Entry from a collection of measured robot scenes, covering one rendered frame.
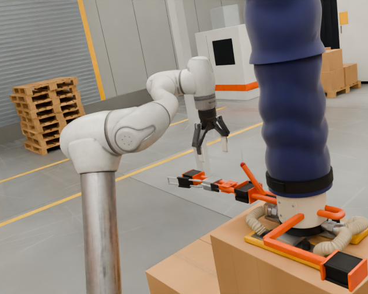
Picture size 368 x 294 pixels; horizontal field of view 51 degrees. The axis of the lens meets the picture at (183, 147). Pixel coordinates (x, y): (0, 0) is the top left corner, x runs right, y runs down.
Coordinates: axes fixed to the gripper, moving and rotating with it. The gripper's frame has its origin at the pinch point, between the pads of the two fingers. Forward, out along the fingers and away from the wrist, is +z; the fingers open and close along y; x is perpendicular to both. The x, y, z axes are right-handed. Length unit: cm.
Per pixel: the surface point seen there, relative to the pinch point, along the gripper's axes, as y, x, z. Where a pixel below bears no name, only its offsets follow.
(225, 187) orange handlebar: -2.2, -6.7, 13.3
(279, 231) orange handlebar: -19, -48, 13
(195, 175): -1.6, 13.7, 12.2
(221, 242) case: -17.9, -17.6, 28.2
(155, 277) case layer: -21, 38, 68
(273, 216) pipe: 0.2, -29.1, 21.4
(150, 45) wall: 560, 864, -23
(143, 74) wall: 515, 866, 54
